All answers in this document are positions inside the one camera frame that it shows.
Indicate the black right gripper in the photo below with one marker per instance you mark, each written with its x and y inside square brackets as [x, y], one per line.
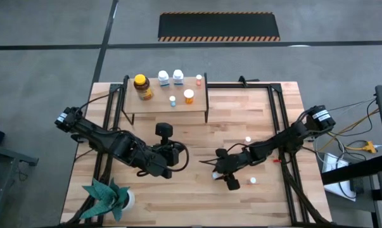
[233, 163]

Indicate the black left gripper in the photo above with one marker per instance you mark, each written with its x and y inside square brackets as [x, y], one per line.
[165, 156]

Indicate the orange pill vial white cap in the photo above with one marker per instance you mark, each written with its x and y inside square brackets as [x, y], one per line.
[188, 95]

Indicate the fish oil bottle yellow cap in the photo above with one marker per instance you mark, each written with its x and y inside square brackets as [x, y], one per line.
[143, 88]

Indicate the white melatonin bottle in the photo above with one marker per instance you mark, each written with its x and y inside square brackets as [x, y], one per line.
[163, 77]
[178, 76]

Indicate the pink pill vial white cap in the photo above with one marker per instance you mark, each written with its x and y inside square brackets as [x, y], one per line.
[199, 78]

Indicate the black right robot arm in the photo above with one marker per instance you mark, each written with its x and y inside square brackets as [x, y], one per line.
[292, 134]

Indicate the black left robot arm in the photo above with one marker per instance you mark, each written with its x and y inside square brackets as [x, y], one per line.
[114, 144]

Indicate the wooden shelf black metal legs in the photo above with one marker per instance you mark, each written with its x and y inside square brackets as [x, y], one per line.
[159, 107]

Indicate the green plant in white pot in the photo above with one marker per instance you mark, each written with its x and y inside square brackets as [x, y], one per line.
[105, 198]

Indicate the black mat hazard stripes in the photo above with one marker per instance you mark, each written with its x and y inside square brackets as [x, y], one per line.
[219, 27]

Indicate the grey desk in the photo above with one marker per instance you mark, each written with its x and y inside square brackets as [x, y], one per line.
[7, 158]

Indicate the black aluminium rig frame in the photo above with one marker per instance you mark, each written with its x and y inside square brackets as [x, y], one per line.
[241, 85]

